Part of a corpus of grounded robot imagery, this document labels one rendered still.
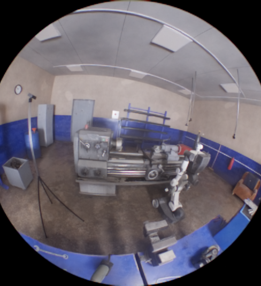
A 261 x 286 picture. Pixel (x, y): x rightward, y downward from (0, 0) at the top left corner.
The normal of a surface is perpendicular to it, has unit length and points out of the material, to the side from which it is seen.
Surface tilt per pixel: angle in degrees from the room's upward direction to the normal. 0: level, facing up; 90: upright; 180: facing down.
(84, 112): 90
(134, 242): 0
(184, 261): 0
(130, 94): 90
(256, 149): 90
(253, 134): 90
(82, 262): 0
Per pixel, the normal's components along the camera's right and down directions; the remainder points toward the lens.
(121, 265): 0.15, -0.95
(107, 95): 0.20, 0.31
